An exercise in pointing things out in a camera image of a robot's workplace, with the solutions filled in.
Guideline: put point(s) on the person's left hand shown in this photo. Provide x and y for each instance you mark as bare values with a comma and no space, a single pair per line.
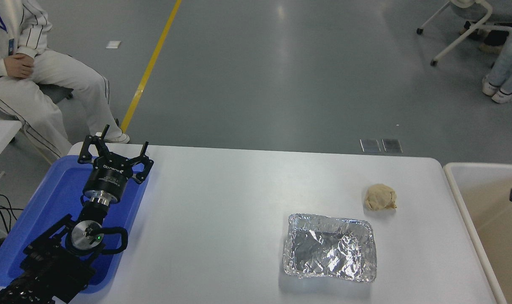
30,67

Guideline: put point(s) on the large pale bin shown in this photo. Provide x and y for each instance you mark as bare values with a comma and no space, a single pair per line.
492,228

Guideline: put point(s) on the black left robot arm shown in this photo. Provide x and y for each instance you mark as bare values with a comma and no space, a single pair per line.
49,266

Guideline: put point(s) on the blue plastic tray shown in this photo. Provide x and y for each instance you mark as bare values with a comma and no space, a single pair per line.
57,199

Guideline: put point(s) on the person's right hand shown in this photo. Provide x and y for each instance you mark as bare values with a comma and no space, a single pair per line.
16,66

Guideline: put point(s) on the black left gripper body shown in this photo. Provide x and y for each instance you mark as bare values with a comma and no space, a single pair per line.
106,180

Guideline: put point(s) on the person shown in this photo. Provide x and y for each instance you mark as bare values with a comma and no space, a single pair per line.
495,39
509,63
70,80

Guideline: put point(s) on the metal floor plate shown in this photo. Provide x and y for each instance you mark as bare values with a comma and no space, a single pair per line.
392,145
370,145

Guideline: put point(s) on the crumpled tan paper ball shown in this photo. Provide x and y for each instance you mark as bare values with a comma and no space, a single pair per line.
380,197

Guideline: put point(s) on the crumpled foil tray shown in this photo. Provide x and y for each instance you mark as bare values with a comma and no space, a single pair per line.
329,249

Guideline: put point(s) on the white paper scrap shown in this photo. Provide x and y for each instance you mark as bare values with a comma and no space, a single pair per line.
113,44

